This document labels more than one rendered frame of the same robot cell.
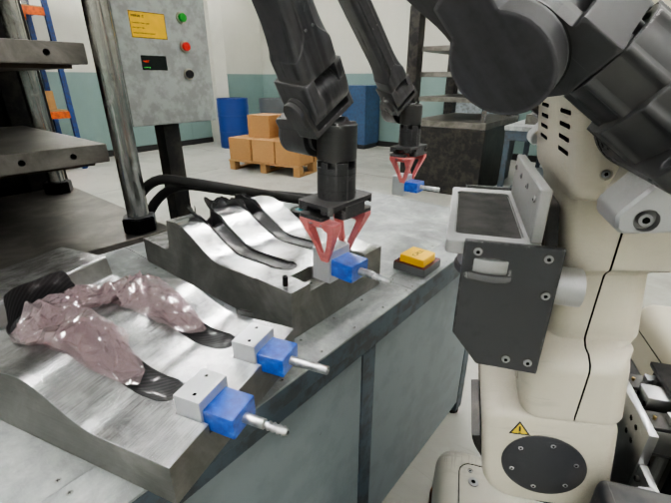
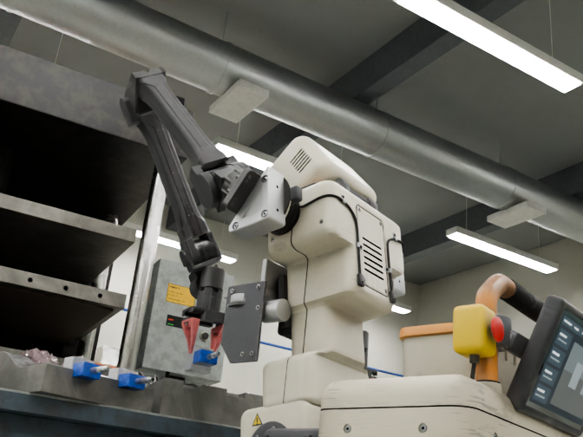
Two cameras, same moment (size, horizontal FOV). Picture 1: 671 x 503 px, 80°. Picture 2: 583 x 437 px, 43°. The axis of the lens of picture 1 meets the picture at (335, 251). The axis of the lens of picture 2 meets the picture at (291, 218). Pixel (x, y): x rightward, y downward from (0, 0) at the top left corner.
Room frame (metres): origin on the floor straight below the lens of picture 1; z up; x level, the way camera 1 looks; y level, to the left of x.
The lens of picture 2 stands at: (-0.87, -0.83, 0.59)
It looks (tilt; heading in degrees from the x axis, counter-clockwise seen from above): 23 degrees up; 24
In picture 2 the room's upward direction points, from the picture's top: 6 degrees clockwise
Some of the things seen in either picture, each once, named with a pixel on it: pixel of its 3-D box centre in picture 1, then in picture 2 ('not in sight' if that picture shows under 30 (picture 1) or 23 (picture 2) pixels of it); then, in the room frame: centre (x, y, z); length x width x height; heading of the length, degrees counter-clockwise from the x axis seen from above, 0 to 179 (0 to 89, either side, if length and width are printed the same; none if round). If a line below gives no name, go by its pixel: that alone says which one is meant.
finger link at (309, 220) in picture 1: (331, 231); (199, 334); (0.57, 0.01, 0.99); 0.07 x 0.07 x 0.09; 51
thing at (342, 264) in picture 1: (354, 268); (206, 357); (0.56, -0.03, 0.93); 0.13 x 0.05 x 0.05; 50
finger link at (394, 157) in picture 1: (405, 165); not in sight; (1.11, -0.19, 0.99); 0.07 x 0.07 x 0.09; 53
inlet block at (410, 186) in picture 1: (416, 186); not in sight; (1.10, -0.23, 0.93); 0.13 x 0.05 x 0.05; 53
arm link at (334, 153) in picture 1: (334, 141); (211, 280); (0.58, 0.00, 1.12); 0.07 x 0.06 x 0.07; 45
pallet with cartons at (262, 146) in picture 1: (279, 142); not in sight; (5.89, 0.82, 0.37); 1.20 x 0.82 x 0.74; 62
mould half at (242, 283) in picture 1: (254, 245); (178, 407); (0.82, 0.18, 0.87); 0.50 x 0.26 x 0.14; 50
